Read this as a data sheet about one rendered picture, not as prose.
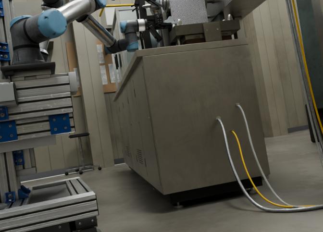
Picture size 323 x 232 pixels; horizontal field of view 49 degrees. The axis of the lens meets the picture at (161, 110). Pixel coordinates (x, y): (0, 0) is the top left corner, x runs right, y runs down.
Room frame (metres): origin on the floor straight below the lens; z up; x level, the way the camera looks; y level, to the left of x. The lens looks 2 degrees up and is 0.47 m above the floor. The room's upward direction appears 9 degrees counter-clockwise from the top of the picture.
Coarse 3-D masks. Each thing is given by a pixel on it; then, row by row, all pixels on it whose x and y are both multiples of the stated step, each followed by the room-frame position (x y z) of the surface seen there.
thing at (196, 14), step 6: (180, 6) 2.25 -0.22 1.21; (186, 6) 2.26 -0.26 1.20; (192, 6) 2.27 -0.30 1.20; (198, 6) 2.28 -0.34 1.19; (204, 6) 2.28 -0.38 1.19; (174, 12) 2.24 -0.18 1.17; (180, 12) 2.25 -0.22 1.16; (186, 12) 2.26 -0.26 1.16; (192, 12) 2.27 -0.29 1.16; (198, 12) 2.27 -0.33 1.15; (204, 12) 2.28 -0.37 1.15; (174, 18) 2.24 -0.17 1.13; (180, 18) 2.25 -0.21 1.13; (186, 18) 2.26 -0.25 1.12; (192, 18) 2.27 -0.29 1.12; (198, 18) 2.27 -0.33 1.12; (204, 18) 2.28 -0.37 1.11
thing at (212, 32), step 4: (204, 24) 2.05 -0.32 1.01; (208, 24) 2.06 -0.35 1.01; (212, 24) 2.06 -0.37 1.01; (216, 24) 2.07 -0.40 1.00; (204, 28) 2.05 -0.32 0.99; (208, 28) 2.05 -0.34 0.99; (212, 28) 2.06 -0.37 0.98; (216, 28) 2.06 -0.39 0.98; (204, 32) 2.05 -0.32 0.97; (208, 32) 2.05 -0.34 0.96; (212, 32) 2.06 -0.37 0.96; (216, 32) 2.06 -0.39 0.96; (220, 32) 2.07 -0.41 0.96; (204, 36) 2.06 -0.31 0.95; (208, 36) 2.05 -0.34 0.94; (212, 36) 2.06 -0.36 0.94; (216, 36) 2.06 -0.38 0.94; (220, 36) 2.07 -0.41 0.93; (208, 40) 2.05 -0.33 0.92; (212, 40) 2.06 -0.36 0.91; (216, 40) 2.06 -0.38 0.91; (220, 40) 2.07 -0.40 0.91
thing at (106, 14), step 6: (108, 6) 4.90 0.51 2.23; (114, 6) 4.94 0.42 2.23; (120, 6) 4.97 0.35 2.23; (126, 6) 4.99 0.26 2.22; (102, 12) 5.04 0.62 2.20; (108, 12) 4.90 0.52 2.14; (102, 18) 5.10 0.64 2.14; (108, 18) 4.89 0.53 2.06; (102, 24) 5.16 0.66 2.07; (108, 24) 4.89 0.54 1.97
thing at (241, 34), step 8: (312, 0) 1.63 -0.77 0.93; (320, 0) 1.58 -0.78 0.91; (320, 8) 1.59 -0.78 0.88; (320, 16) 1.60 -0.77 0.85; (240, 24) 2.47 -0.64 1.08; (320, 24) 1.60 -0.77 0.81; (240, 32) 2.47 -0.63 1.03; (320, 32) 1.61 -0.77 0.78; (320, 40) 1.62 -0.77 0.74; (320, 48) 1.63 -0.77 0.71
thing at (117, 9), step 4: (116, 8) 3.20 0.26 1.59; (120, 8) 3.21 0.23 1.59; (124, 8) 3.21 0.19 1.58; (128, 8) 3.22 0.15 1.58; (132, 8) 3.23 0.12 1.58; (116, 12) 3.20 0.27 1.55; (116, 16) 3.20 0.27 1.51; (112, 24) 3.65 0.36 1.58; (112, 28) 3.73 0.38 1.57; (112, 32) 3.77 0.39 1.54; (120, 32) 3.20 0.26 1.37; (120, 36) 3.20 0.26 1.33; (124, 52) 3.20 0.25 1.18; (112, 56) 4.34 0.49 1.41; (116, 56) 3.72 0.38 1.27; (124, 56) 3.20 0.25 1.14; (112, 60) 4.34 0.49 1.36; (116, 60) 3.71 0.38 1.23; (124, 60) 3.20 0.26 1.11; (116, 64) 3.83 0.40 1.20; (124, 64) 3.20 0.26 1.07; (116, 68) 3.83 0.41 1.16; (124, 68) 3.20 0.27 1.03; (124, 72) 3.21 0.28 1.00; (120, 76) 3.77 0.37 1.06; (116, 80) 4.34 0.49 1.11; (120, 80) 3.77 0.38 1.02; (116, 84) 4.34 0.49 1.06
